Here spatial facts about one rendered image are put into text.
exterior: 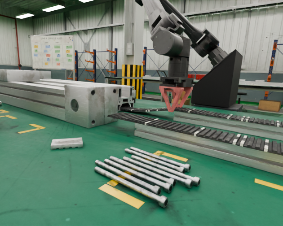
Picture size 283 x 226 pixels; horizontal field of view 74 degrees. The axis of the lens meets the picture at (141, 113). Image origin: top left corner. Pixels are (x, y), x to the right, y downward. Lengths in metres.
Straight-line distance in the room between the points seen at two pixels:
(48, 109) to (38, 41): 6.34
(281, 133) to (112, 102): 0.40
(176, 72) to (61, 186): 0.41
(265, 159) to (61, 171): 0.28
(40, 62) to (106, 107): 6.40
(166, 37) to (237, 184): 0.35
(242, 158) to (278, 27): 7.93
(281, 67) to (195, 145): 7.74
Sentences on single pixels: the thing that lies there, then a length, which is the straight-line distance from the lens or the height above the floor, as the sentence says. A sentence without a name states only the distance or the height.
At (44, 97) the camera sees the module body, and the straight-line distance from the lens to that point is 0.59.
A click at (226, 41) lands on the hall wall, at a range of 8.28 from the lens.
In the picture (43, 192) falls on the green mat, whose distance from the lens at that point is 0.24.
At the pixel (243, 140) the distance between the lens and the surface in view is 0.33.
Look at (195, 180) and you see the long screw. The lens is 0.24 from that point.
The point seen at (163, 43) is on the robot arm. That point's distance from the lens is 0.48.
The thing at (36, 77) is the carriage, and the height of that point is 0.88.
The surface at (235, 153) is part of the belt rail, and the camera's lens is 0.33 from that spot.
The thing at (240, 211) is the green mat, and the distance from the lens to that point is 0.23.
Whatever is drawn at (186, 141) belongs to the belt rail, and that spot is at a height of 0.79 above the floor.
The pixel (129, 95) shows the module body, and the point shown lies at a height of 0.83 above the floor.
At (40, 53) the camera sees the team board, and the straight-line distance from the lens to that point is 6.83.
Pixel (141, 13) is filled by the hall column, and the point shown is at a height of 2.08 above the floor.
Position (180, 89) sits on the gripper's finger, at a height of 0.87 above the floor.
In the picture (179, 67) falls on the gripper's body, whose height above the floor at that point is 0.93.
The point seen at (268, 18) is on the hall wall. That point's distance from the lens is 8.28.
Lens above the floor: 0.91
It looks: 11 degrees down
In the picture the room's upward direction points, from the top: 3 degrees clockwise
